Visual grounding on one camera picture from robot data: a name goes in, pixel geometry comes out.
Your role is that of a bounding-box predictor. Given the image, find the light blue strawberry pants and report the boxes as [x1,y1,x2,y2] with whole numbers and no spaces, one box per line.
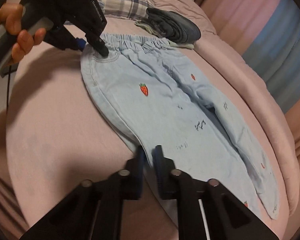
[81,34,280,219]

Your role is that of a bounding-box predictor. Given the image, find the person's left hand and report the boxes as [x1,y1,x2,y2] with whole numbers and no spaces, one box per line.
[0,3,46,65]

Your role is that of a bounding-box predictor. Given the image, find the plaid pillow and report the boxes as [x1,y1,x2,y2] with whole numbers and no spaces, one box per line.
[98,0,155,20]

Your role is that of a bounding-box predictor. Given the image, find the pale green folded garment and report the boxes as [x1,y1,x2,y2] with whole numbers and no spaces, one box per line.
[134,19,195,50]

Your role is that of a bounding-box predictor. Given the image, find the pink bed sheet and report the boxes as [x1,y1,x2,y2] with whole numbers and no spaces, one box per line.
[6,43,289,239]

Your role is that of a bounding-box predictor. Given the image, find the pink rolled duvet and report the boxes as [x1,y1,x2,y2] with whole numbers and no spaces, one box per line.
[153,0,300,215]

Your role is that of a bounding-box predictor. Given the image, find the dark folded jeans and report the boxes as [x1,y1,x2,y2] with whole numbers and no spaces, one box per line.
[141,8,201,44]

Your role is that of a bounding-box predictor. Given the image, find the pink and blue curtain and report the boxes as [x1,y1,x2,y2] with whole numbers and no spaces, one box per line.
[201,0,300,164]

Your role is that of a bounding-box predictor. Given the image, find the black cable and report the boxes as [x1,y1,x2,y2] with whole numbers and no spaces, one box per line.
[5,64,18,116]

